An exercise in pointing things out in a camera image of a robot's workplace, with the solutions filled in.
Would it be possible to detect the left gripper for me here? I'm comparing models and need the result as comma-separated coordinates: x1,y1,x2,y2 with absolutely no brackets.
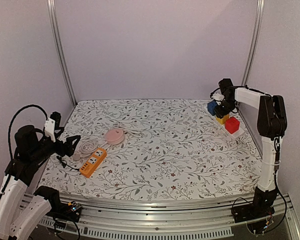
29,127,81,164

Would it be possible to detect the yellow cube socket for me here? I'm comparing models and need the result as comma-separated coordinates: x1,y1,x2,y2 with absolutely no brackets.
215,114,230,125

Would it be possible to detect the blue cube socket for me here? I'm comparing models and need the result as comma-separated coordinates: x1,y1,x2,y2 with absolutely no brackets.
207,100,218,116

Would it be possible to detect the red cube socket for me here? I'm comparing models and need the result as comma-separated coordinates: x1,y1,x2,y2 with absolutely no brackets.
225,116,240,134

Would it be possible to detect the black power adapter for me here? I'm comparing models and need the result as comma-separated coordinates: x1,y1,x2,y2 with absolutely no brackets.
56,153,80,172

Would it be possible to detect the white multi-socket power strip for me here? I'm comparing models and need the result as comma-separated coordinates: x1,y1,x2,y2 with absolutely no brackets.
206,105,245,140

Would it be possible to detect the orange power strip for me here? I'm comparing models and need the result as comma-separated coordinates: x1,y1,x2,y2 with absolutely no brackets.
79,148,107,178

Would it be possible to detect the pink round socket hub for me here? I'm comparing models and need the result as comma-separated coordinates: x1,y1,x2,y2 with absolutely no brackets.
104,128,125,145

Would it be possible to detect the white cable with plug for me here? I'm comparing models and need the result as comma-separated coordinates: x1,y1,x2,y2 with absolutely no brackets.
118,126,143,138

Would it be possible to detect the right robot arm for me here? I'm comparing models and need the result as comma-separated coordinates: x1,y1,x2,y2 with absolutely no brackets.
214,78,288,218

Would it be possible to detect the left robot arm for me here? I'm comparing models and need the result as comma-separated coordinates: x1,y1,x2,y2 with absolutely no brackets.
0,125,81,240

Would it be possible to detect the floral table mat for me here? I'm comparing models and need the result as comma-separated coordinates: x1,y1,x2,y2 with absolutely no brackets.
39,99,262,201

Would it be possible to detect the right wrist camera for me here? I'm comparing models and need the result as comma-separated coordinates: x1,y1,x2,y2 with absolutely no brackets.
210,92,225,105

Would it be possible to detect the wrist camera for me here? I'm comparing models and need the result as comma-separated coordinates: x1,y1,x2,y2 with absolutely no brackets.
44,111,65,143
210,92,225,105

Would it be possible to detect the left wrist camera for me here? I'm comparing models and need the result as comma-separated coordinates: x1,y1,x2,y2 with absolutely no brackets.
44,111,65,143

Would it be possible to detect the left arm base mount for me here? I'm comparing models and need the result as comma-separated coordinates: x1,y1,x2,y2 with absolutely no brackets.
34,186,83,223

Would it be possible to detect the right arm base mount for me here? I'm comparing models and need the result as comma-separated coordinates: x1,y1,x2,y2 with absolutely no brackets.
231,188,277,235

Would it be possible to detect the right aluminium post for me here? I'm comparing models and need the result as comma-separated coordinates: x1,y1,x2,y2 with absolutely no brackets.
241,0,265,86

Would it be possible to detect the aluminium post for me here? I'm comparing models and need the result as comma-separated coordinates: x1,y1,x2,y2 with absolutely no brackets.
47,0,78,107
241,0,265,86

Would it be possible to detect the aluminium front rail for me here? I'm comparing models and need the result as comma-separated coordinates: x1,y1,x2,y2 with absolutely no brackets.
59,194,300,240

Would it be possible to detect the left aluminium post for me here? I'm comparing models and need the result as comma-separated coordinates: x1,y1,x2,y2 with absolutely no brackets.
47,0,78,107

